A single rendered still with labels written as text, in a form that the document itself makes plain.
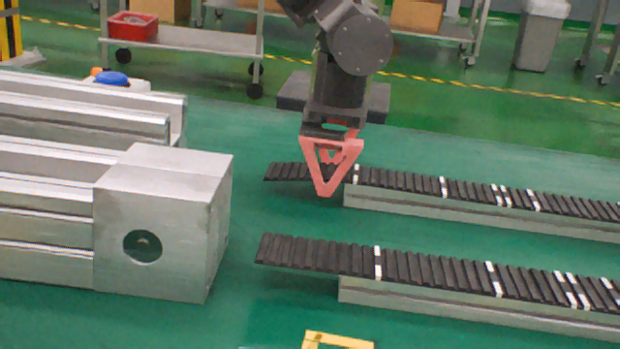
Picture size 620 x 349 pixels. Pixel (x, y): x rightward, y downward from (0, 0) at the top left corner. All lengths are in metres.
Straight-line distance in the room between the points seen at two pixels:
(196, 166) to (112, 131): 0.19
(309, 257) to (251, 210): 0.16
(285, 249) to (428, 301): 0.13
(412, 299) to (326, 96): 0.24
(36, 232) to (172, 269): 0.11
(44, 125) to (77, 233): 0.22
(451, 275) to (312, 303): 0.12
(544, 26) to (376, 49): 5.00
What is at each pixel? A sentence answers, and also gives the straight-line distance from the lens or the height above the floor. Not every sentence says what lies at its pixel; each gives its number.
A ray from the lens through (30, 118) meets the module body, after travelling 0.75.
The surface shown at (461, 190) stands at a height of 0.81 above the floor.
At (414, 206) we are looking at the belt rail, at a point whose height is 0.79.
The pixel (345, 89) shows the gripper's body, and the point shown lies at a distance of 0.67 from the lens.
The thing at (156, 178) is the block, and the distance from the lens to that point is 0.52.
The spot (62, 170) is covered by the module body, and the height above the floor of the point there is 0.85.
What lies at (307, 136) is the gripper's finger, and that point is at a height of 0.87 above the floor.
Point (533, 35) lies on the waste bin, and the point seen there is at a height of 0.29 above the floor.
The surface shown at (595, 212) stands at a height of 0.81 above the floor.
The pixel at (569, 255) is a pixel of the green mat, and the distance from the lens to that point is 0.73.
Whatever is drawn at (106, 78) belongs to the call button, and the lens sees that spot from 0.87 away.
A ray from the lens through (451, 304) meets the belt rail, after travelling 0.56.
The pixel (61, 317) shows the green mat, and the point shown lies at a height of 0.78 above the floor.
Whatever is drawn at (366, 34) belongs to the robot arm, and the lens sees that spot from 0.59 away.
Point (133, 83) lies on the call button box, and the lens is 0.89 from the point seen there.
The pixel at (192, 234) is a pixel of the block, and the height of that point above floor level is 0.84.
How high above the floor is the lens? 1.09
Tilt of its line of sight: 23 degrees down
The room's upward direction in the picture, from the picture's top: 7 degrees clockwise
